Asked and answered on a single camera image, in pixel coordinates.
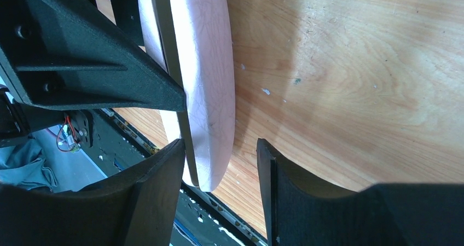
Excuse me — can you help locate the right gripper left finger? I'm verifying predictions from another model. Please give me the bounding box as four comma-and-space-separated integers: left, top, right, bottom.
1, 139, 185, 245

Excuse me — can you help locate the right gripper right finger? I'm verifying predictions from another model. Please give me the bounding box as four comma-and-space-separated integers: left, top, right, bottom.
257, 138, 463, 245

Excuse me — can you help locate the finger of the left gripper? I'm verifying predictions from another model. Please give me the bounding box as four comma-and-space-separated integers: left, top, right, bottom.
1, 0, 185, 112
110, 0, 144, 46

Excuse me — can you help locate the pink glasses case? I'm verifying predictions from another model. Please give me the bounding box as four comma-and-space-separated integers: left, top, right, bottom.
137, 0, 236, 193

